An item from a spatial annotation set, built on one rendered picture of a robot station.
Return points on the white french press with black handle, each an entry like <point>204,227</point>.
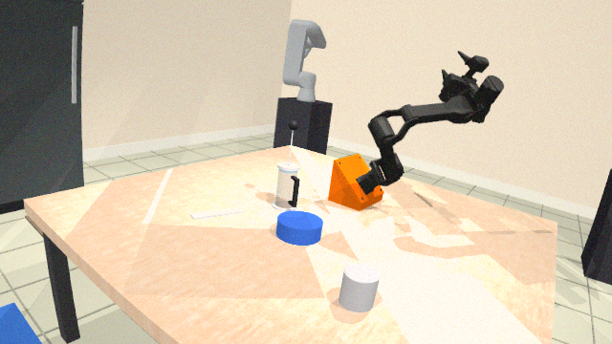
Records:
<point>287,181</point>

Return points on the blue short cylinder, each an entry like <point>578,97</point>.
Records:
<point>299,228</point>

